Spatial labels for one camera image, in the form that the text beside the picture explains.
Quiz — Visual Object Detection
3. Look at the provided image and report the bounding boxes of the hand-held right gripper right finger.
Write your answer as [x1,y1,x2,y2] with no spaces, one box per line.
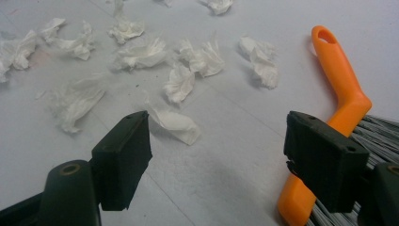
[282,110,371,215]

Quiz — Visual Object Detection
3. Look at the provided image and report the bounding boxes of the heap of crumpled white tissues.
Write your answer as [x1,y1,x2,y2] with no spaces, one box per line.
[0,0,280,147]

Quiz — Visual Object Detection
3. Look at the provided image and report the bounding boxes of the orange-handled broom with grey bristles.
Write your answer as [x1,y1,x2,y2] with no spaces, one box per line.
[277,24,399,226]

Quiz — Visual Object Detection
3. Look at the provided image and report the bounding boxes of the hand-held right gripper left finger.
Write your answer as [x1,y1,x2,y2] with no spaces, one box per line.
[90,110,153,212]

